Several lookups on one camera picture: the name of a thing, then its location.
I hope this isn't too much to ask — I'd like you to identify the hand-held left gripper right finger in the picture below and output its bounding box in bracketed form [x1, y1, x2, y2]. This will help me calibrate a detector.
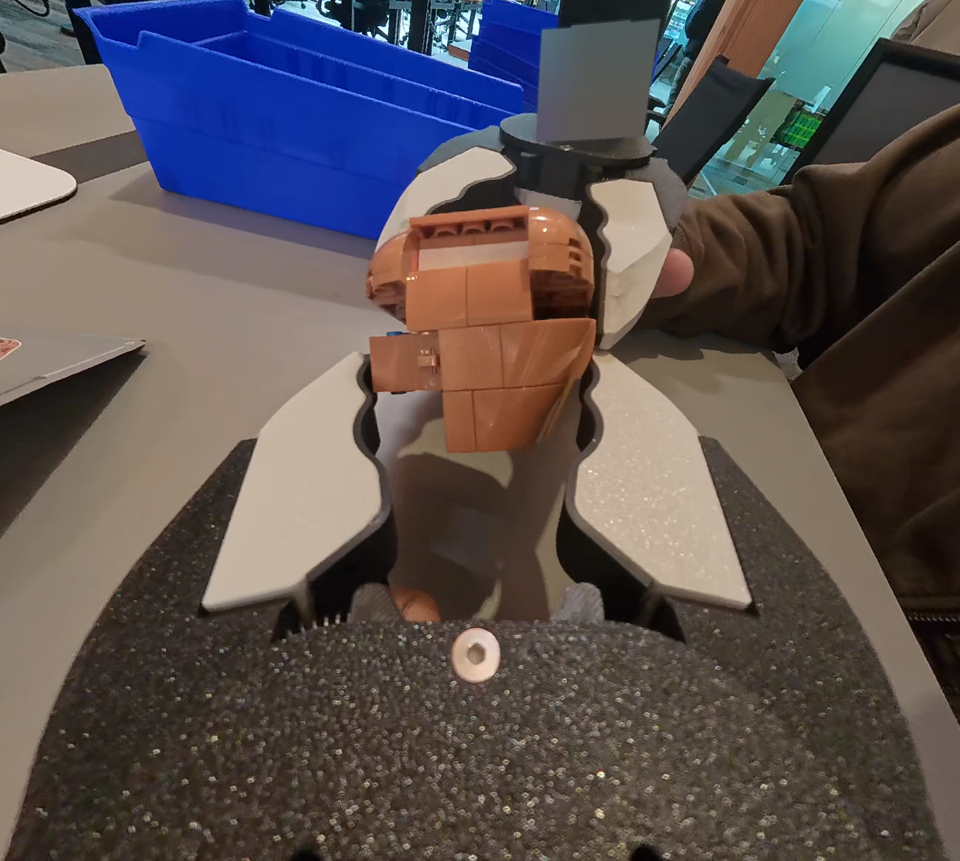
[566, 353, 753, 611]

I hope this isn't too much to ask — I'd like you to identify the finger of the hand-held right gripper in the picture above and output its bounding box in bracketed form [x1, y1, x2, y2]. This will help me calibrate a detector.
[375, 147, 519, 255]
[585, 180, 675, 352]

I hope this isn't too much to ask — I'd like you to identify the black flat monitor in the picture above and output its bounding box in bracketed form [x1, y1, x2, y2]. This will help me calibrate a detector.
[780, 38, 960, 183]

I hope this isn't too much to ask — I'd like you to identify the blue plastic bin stack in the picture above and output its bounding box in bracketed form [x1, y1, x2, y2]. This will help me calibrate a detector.
[468, 0, 560, 116]

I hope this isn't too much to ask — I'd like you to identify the person's left hand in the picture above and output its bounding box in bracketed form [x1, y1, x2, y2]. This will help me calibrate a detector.
[390, 585, 442, 624]

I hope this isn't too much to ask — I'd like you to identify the brown lego head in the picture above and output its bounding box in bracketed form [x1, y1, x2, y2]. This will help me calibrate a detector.
[366, 204, 599, 455]

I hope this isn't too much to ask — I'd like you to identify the person's right hand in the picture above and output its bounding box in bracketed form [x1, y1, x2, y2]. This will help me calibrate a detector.
[651, 246, 696, 301]

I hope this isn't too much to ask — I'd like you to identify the white desk stand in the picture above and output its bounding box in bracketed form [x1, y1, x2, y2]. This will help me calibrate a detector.
[0, 148, 78, 225]

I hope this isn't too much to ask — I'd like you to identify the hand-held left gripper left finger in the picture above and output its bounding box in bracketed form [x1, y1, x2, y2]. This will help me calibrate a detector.
[201, 351, 395, 613]

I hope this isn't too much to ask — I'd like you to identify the grey instruction booklet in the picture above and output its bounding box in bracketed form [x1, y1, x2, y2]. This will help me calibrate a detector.
[0, 328, 147, 408]

